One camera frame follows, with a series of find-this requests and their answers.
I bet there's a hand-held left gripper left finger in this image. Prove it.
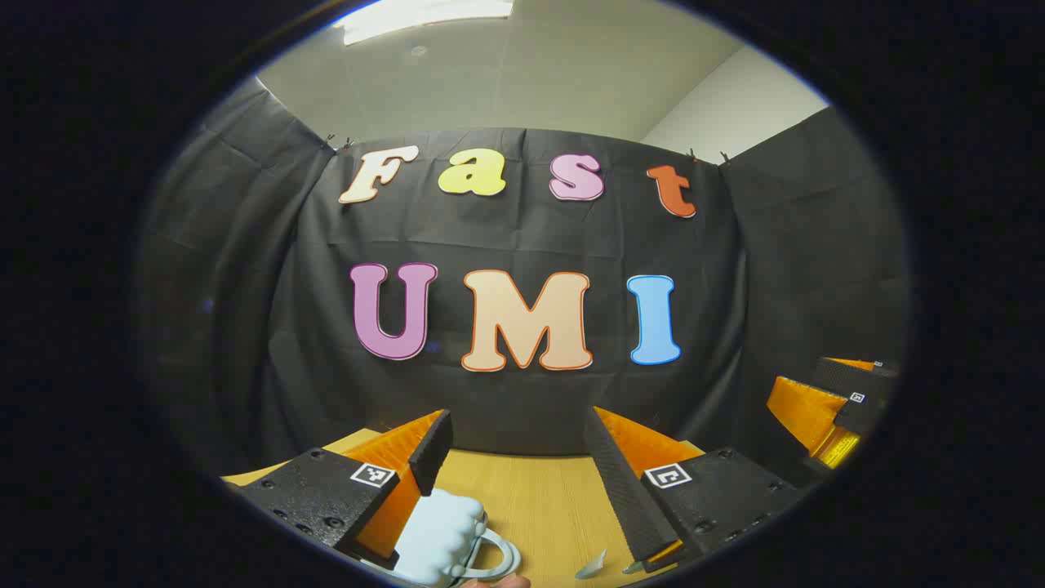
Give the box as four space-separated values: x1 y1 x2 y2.
222 408 454 571

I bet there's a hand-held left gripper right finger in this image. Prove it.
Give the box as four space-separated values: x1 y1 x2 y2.
583 406 807 574

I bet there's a ceiling light panel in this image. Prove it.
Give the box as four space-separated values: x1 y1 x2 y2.
333 0 515 47

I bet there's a black backdrop cloth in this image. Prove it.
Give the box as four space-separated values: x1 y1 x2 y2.
135 78 911 491

